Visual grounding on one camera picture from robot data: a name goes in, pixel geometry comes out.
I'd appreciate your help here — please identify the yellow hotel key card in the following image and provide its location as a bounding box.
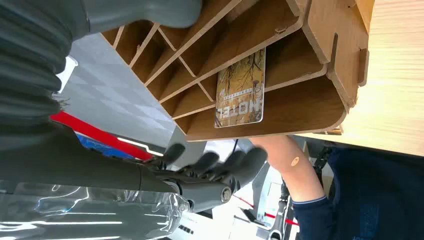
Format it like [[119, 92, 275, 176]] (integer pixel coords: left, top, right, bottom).
[[214, 48, 267, 129]]

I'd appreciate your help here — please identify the wooden slotted card rack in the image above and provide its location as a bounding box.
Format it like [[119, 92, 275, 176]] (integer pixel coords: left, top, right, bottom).
[[100, 0, 377, 143]]

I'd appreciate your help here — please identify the person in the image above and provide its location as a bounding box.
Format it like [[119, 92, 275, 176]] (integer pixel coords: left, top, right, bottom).
[[291, 140, 424, 240]]

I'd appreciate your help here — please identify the white metal stand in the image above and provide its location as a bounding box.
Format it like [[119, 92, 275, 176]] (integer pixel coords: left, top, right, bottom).
[[251, 162, 296, 240]]

